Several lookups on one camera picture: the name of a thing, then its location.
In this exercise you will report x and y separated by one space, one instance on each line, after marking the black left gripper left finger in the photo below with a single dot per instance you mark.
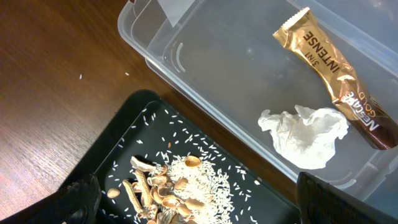
77 203

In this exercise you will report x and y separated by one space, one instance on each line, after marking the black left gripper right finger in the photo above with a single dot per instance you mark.
322 203

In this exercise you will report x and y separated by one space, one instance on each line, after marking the peanut shells and rice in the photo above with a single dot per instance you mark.
180 192

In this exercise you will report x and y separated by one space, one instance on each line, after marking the brown coffee sachet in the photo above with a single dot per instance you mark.
302 35

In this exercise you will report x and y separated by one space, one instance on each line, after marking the crumpled white tissue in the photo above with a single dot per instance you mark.
307 138

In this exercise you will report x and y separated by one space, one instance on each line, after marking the black rectangular tray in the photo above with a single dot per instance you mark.
148 128

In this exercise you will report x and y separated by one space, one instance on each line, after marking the clear plastic bin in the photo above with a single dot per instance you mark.
222 54

